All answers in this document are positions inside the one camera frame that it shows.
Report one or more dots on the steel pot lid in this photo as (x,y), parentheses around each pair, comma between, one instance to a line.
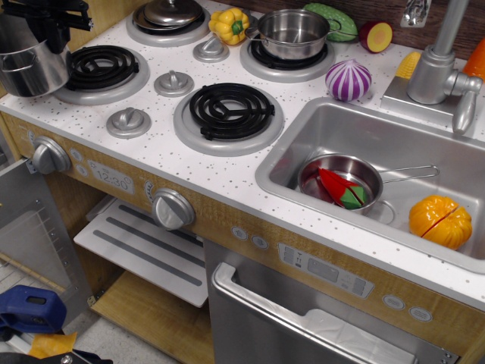
(172,12)

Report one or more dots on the white oven rack shelf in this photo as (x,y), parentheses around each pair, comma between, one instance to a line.
(128,237)

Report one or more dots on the front left black burner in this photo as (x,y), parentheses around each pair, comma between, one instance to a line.
(104,74)

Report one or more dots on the silver stove knob front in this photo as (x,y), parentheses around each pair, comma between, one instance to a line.
(128,123)

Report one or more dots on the purple toy onion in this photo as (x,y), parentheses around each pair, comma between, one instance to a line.
(348,80)

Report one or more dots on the yellow cloth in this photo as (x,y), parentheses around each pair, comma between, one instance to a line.
(48,345)

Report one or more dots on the red toy chili pepper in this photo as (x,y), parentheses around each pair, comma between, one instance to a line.
(344,193)

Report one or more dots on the silver stove knob middle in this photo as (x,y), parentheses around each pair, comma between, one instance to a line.
(173,84)

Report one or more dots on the green toy cucumber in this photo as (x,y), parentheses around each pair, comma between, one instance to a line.
(342,26)

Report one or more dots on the silver stove knob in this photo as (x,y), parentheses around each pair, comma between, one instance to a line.
(211,51)
(173,84)
(128,123)

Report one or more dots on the silver dishwasher door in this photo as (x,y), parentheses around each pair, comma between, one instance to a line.
(259,315)

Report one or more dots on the red toy fruit half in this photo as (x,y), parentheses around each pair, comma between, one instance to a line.
(376,36)

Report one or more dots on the open oven door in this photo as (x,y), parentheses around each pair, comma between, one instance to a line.
(36,250)

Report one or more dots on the yellow toy bell pepper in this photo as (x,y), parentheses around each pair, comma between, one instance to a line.
(229,26)

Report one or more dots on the back right black burner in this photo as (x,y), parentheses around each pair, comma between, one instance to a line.
(259,63)

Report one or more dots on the small steel pot with handles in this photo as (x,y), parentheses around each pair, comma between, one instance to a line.
(293,34)

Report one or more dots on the silver oven dial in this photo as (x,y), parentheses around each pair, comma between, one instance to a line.
(49,156)
(171,210)

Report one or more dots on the oven clock display panel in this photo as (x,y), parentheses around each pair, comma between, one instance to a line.
(112,177)

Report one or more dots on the black burner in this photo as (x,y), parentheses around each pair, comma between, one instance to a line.
(259,63)
(228,120)
(104,74)

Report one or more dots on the silver toy sink basin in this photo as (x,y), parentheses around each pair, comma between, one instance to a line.
(398,163)

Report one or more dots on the silver toy faucet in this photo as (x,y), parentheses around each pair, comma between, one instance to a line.
(436,91)

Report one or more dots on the orange toy carrot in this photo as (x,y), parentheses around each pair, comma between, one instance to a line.
(475,65)

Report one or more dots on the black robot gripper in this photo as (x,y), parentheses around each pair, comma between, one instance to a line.
(67,13)

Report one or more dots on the blue clamp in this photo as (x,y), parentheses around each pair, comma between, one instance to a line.
(32,310)

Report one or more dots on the silver oven dial left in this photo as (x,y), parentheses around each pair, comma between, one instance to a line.
(49,156)

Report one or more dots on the orange toy pumpkin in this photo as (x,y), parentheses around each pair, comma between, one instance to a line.
(441,220)

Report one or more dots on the steel saucepan with wire handle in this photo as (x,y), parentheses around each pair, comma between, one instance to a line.
(358,171)

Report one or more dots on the silver oven dial right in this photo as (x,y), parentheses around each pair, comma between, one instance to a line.
(171,210)

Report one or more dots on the yellow toy corn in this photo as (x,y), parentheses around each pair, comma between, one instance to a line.
(408,64)

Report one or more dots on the front centre black burner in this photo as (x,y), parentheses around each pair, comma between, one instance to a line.
(228,120)

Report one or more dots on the silver stove knob back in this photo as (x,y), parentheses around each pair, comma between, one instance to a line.
(211,51)

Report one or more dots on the dishwasher control panel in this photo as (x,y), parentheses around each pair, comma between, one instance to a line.
(325,271)

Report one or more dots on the tall steel pot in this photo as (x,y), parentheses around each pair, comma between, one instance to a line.
(29,67)

